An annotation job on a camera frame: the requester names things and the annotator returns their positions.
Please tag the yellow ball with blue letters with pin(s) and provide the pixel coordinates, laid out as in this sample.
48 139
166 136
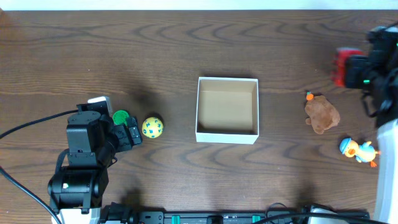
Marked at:
152 127

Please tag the black rail with green clips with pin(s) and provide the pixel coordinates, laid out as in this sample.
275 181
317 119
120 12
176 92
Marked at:
119 213

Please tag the green round toy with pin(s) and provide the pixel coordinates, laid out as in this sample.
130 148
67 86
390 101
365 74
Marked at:
120 117

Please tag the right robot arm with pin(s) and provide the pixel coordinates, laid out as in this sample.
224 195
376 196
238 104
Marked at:
376 75

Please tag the red toy fire truck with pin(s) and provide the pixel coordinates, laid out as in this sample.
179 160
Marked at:
339 61

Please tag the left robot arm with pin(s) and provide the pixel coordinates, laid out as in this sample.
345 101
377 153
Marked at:
76 190

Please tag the blue and yellow duck toy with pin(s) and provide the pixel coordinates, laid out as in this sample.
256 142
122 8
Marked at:
363 153

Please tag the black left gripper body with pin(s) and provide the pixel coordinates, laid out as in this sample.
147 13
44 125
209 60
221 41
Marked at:
129 134

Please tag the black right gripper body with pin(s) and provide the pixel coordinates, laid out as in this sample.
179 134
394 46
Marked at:
352 71

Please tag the white cardboard box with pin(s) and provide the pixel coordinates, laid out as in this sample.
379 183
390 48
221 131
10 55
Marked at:
227 110

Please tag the brown plush toy with carrot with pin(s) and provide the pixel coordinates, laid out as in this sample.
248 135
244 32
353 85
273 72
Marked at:
322 115

